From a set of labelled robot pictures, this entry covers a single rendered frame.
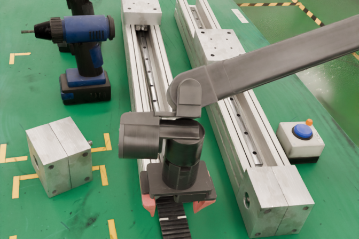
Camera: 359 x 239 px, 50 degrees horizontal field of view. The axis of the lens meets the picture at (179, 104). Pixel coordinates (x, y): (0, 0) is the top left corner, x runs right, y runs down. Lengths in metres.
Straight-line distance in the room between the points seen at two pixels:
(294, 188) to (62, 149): 0.43
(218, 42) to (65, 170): 0.52
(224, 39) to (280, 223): 0.52
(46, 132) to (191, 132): 0.32
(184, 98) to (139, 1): 0.69
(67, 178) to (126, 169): 0.13
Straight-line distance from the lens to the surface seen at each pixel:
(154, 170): 0.65
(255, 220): 0.72
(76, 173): 0.77
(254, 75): 0.59
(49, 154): 0.73
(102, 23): 0.88
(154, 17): 1.15
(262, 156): 0.84
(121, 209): 0.77
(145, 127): 0.56
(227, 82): 0.57
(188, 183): 0.62
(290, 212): 0.73
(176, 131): 0.56
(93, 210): 0.77
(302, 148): 0.89
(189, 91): 0.54
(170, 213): 0.75
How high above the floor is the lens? 1.40
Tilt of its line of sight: 39 degrees down
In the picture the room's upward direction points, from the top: 8 degrees clockwise
